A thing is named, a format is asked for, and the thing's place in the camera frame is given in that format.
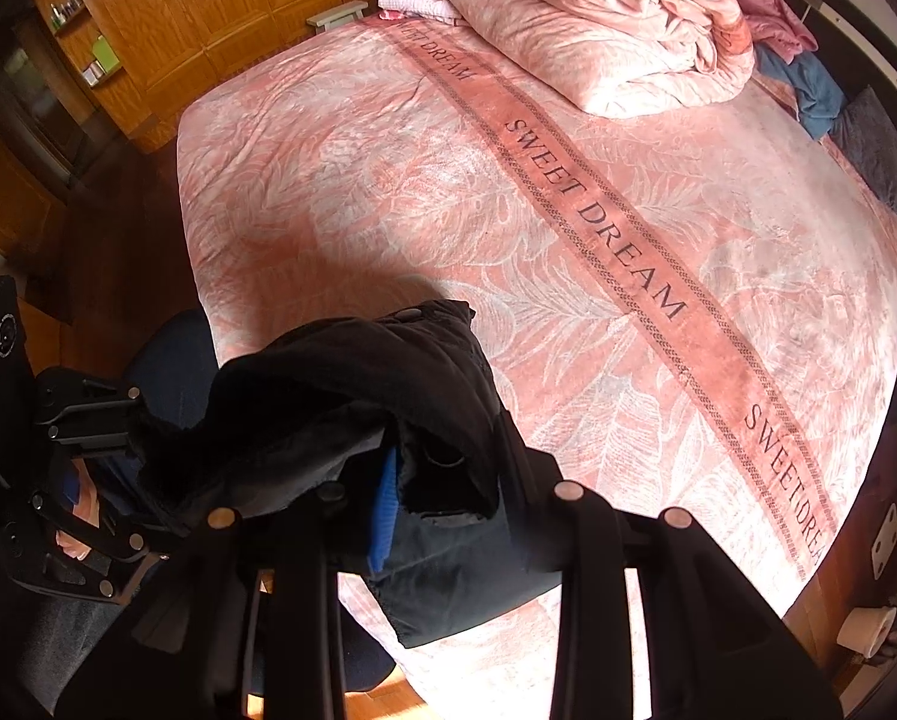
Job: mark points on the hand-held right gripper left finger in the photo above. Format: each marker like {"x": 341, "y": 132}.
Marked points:
{"x": 384, "y": 525}

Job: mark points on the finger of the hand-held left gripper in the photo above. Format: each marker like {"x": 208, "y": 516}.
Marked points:
{"x": 88, "y": 409}
{"x": 96, "y": 547}

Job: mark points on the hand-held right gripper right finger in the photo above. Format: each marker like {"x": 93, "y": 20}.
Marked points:
{"x": 538, "y": 510}

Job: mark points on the black quilted pants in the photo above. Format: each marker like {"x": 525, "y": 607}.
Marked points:
{"x": 343, "y": 405}

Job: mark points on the dark glass cabinet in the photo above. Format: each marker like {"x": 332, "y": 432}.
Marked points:
{"x": 36, "y": 105}

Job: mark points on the bed with pink sheet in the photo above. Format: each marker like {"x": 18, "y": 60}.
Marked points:
{"x": 418, "y": 202}

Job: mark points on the green box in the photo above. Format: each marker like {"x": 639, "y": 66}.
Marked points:
{"x": 103, "y": 54}

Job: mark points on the white waste bin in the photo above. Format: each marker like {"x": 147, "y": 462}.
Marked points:
{"x": 868, "y": 626}

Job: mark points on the wooden wardrobe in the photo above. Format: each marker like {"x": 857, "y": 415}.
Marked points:
{"x": 231, "y": 15}

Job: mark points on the small white stool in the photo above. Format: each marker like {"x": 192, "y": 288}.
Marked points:
{"x": 336, "y": 13}

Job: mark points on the grey pillow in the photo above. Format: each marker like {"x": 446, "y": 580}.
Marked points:
{"x": 879, "y": 150}

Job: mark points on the folded pink duvet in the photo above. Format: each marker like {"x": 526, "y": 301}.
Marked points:
{"x": 606, "y": 15}

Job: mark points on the blue crumpled garment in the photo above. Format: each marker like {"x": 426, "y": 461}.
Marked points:
{"x": 816, "y": 90}

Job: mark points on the folded white pink towel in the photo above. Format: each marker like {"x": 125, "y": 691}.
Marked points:
{"x": 418, "y": 1}

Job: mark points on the pink crumpled garment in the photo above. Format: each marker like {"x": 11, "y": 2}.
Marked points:
{"x": 778, "y": 22}

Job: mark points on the dark wooden headboard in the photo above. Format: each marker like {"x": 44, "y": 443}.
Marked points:
{"x": 838, "y": 22}

